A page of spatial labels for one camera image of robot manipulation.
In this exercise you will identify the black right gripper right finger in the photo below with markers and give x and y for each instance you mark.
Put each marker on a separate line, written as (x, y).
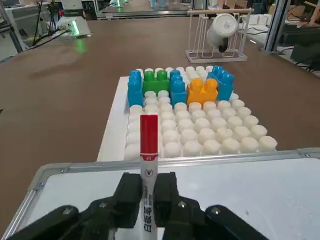
(185, 217)

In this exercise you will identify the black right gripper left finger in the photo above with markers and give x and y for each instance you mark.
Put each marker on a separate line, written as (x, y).
(105, 215)

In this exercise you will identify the red capped marker pen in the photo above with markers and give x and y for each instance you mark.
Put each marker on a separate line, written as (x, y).
(148, 135)

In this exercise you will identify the yellow two-stud block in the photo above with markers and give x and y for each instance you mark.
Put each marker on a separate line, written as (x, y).
(201, 92)

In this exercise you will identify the blue three-stud block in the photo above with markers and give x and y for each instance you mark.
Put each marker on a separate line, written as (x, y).
(225, 85)
(178, 91)
(136, 90)

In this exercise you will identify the green two-stud block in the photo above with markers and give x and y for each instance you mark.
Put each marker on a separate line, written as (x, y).
(155, 83)

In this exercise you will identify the white studded baseplate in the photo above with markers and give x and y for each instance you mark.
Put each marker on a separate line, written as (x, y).
(212, 130)

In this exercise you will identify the white cup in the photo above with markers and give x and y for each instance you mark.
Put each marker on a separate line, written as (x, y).
(221, 30)

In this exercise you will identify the whiteboard with metal frame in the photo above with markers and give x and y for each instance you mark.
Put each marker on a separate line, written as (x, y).
(250, 195)

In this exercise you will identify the aluminium frame post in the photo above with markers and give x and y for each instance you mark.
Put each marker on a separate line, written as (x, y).
(11, 27)

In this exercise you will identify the grey aluminium camera post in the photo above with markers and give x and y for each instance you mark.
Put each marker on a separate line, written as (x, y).
(275, 25)

